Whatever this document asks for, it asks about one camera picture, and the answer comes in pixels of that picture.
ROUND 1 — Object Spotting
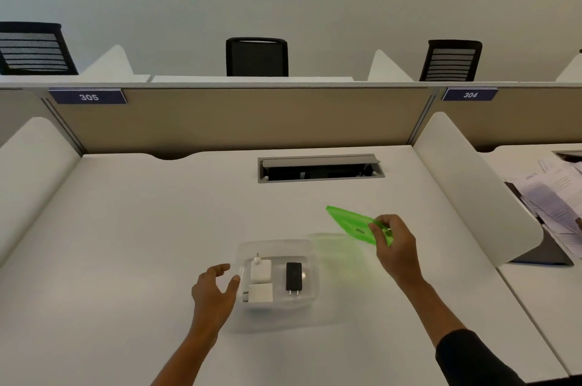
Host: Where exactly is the person's left hand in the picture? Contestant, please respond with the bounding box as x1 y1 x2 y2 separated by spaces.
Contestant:
191 263 241 333

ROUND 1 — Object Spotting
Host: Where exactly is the person's right hand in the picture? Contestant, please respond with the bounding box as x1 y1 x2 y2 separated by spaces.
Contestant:
368 214 426 289

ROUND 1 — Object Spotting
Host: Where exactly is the green transparent plastic lid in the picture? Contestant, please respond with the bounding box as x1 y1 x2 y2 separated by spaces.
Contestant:
326 205 394 247

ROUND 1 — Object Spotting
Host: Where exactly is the person's left forearm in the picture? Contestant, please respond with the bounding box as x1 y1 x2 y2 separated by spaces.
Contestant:
150 329 222 386

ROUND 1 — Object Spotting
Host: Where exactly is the person's right forearm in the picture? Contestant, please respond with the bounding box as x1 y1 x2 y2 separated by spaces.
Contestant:
400 278 528 386

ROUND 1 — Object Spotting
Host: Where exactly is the white charger with flat prongs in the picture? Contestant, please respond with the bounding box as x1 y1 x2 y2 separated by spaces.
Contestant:
240 283 274 304

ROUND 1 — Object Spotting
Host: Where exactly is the white charger with round pins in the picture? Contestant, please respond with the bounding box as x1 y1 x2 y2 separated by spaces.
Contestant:
251 252 273 285

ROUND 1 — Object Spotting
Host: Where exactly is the black charger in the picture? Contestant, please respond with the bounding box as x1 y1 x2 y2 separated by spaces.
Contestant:
286 262 303 297

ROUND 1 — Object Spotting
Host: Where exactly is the clear plastic container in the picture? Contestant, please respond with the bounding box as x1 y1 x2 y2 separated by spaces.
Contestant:
234 239 320 314

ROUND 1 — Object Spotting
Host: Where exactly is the white side divider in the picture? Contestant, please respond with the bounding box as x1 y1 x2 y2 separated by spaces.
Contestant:
555 53 582 83
367 49 415 83
0 116 82 266
80 45 135 78
412 111 544 268

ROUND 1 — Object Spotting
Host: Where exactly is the beige partition panel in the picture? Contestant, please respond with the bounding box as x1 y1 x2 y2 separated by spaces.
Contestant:
0 89 62 148
410 87 582 153
43 87 433 160

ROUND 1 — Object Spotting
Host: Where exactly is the blue number label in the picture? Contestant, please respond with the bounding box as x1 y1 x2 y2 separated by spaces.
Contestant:
441 87 499 102
48 88 128 105

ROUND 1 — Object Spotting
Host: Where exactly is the pile of printed papers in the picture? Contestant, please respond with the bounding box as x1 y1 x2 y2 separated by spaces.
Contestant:
504 158 582 260

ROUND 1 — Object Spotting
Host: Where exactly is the black slatted office chair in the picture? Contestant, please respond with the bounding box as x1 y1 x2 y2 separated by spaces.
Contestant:
0 21 79 76
419 39 483 82

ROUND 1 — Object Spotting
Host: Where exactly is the black mesh office chair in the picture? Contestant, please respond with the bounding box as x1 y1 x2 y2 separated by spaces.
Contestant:
226 37 289 78

